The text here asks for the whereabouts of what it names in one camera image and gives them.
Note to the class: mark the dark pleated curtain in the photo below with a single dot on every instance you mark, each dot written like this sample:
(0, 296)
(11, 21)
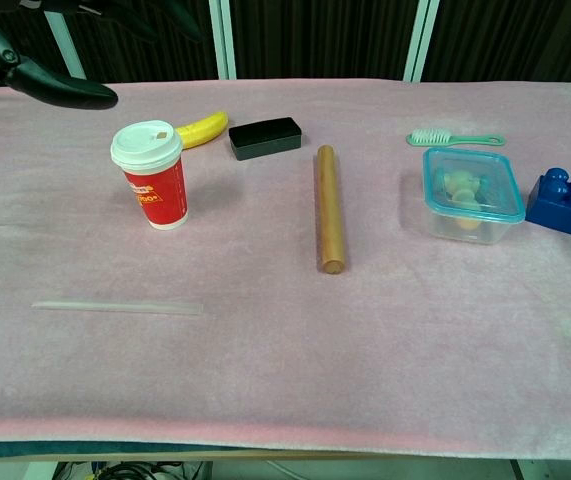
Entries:
(315, 35)

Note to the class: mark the white frame post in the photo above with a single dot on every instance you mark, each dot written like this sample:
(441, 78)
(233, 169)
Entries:
(224, 40)
(420, 40)
(72, 55)

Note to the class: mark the red paper cup white lid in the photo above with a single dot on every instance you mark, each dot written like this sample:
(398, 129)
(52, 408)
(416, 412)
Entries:
(157, 190)

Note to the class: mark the blue building block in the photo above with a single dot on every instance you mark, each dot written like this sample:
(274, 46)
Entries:
(560, 202)

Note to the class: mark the clear container blue rim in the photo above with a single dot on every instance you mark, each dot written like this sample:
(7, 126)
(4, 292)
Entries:
(470, 200)

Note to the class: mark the clear plastic straw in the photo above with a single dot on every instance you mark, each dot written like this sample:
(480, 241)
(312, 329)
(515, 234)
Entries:
(115, 306)

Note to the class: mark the black rectangular box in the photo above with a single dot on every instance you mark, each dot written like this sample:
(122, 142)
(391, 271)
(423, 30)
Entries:
(265, 137)

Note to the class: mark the yellow banana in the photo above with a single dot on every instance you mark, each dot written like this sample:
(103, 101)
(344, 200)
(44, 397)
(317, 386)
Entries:
(205, 127)

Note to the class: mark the pale toy inside container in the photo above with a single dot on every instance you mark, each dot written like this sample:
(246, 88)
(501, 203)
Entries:
(460, 190)

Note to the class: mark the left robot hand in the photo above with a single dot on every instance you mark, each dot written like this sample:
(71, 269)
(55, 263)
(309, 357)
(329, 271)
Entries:
(55, 90)

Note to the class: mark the pink table cloth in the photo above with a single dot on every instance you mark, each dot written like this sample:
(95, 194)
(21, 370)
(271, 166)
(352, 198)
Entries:
(285, 350)

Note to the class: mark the wooden rolling pin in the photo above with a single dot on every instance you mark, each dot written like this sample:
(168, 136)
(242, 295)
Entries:
(330, 210)

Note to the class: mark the teal underlay cloth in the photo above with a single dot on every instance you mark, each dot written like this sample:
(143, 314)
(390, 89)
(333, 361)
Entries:
(65, 449)

